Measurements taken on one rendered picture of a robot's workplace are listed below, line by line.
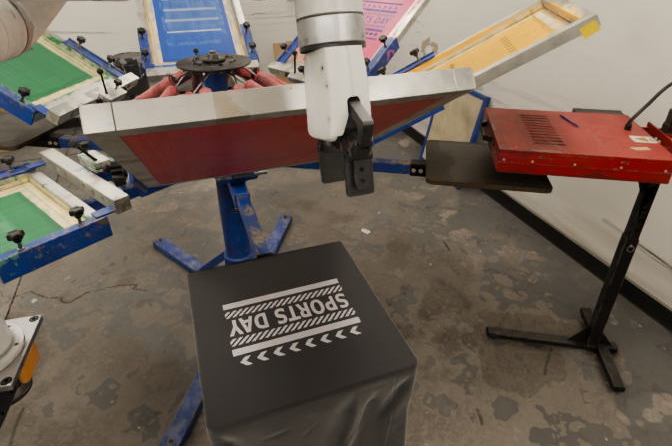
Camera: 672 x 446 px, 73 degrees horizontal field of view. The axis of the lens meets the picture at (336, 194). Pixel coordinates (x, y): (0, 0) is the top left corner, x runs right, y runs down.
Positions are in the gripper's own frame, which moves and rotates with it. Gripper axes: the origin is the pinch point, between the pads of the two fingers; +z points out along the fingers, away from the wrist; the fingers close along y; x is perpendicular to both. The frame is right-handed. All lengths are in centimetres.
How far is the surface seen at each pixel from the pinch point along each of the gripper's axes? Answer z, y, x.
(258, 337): 43, -45, -9
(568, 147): 17, -73, 109
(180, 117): -9.0, -14.4, -17.3
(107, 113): -10.5, -14.9, -26.0
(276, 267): 36, -68, 1
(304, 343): 44, -40, 1
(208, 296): 37, -62, -18
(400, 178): 68, -285, 149
